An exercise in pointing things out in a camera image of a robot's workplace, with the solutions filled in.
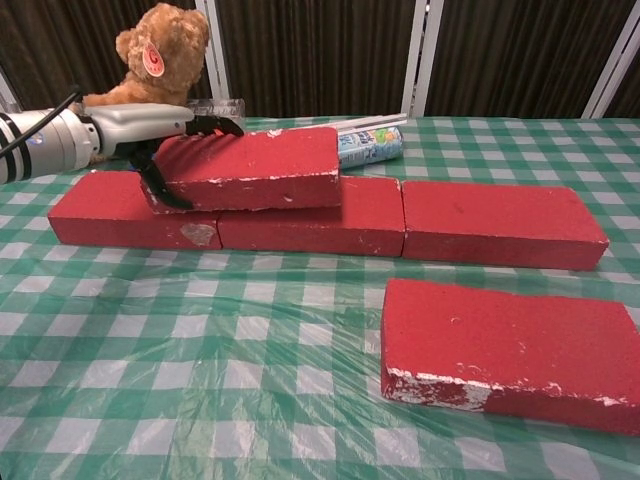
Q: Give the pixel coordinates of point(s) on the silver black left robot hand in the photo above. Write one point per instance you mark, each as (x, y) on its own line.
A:
(140, 122)

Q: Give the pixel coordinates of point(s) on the red brick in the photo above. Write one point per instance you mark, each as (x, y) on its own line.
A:
(500, 340)
(310, 235)
(100, 220)
(260, 155)
(500, 220)

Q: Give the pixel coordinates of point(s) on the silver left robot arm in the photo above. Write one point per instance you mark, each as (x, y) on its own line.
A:
(55, 145)

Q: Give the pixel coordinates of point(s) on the clear plastic box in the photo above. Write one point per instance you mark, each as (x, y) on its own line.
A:
(220, 107)

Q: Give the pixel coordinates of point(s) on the brown teddy bear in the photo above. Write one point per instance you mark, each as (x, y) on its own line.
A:
(165, 40)

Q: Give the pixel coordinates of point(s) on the dark ribbed partition panel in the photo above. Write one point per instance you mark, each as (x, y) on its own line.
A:
(310, 50)
(60, 40)
(525, 50)
(632, 95)

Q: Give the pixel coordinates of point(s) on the light blue drink can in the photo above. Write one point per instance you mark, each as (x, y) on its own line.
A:
(367, 147)

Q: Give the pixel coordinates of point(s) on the green checkered tablecloth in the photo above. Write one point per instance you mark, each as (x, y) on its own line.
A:
(200, 350)

